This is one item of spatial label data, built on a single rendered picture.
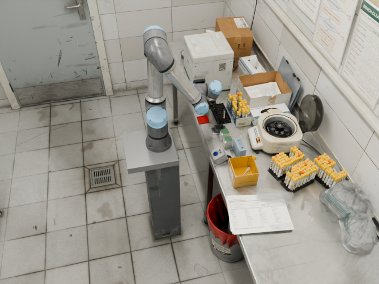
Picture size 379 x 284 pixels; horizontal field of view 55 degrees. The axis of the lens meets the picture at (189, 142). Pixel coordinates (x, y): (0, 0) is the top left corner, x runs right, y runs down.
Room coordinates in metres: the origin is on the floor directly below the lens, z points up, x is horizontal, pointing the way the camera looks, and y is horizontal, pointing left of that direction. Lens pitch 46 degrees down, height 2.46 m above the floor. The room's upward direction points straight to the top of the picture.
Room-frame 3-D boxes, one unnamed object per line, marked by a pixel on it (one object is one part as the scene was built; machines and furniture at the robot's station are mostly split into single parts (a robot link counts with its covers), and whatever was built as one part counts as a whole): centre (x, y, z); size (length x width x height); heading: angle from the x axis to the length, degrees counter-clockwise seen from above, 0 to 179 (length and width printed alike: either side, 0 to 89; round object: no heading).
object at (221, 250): (1.33, -0.30, 0.22); 0.38 x 0.37 x 0.44; 14
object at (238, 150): (1.42, -0.28, 0.92); 0.10 x 0.07 x 0.10; 16
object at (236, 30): (2.59, -0.34, 0.97); 0.31 x 0.23 x 0.18; 7
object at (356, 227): (0.90, -0.81, 0.94); 0.20 x 0.17 x 0.14; 165
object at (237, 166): (1.26, -0.29, 0.93); 0.13 x 0.13 x 0.10; 11
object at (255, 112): (1.73, -0.51, 0.92); 0.24 x 0.12 x 0.10; 104
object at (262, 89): (1.91, -0.48, 0.95); 0.29 x 0.25 x 0.15; 104
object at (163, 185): (1.48, 0.18, 0.44); 0.20 x 0.20 x 0.87; 14
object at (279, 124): (1.55, -0.52, 0.97); 0.15 x 0.15 x 0.07
